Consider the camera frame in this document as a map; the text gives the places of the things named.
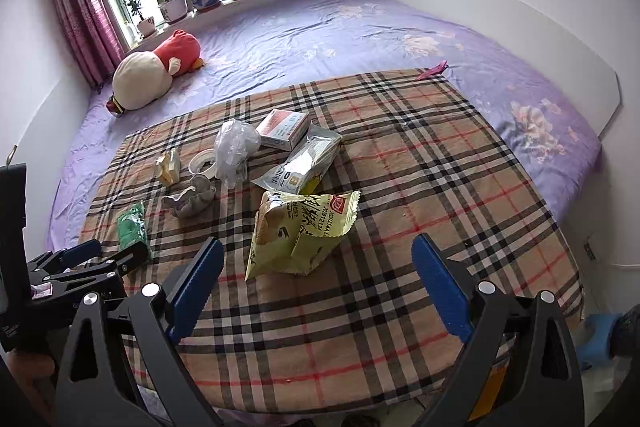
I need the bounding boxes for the red white plush toy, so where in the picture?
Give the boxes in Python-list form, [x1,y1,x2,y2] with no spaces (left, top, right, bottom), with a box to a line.
[105,29,204,117]

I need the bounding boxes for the wall power outlet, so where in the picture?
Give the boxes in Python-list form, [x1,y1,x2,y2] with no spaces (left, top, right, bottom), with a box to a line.
[582,241,597,262]

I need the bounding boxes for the orange white medicine box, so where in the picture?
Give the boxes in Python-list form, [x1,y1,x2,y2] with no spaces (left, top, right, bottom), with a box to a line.
[256,109,309,152]

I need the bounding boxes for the white round plastic lid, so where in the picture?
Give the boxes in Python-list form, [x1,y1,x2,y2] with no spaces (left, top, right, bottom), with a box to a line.
[188,148,216,180]

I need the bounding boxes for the silver white foil pouch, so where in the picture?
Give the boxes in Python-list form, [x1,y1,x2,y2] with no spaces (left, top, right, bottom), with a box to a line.
[252,124,343,195]

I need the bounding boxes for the green wrapper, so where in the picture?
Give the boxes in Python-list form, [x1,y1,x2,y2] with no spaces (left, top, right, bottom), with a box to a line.
[116,202,151,260]

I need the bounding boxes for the purple floral bed sheet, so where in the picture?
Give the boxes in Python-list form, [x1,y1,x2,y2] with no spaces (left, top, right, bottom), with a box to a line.
[44,0,601,249]

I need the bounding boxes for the plaid beige blanket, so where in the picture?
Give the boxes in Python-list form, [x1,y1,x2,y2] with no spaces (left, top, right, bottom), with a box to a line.
[80,69,584,414]

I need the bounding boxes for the blue plastic stool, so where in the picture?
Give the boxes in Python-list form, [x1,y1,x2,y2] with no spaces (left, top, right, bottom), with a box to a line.
[576,313,623,372]

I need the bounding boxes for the yellow snack bag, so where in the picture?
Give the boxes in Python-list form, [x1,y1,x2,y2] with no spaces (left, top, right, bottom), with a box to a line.
[245,191,361,281]

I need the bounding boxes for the small plant white pot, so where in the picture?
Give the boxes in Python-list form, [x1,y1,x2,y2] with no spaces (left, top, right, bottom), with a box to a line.
[126,0,156,38]

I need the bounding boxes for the crumpled grey paper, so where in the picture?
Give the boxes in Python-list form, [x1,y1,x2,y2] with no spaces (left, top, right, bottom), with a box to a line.
[162,174,216,219]

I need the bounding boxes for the person's left hand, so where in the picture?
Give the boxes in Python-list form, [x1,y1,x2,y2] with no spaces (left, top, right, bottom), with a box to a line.
[6,350,55,409]

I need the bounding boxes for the crumpled clear plastic bag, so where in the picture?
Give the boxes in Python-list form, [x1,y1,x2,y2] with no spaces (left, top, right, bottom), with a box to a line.
[214,119,262,188]

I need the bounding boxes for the pink hair clip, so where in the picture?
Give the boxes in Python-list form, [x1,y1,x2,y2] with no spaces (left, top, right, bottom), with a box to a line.
[416,61,448,81]

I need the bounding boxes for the white headboard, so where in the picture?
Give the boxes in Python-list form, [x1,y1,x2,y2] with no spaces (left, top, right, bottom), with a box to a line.
[395,0,622,138]

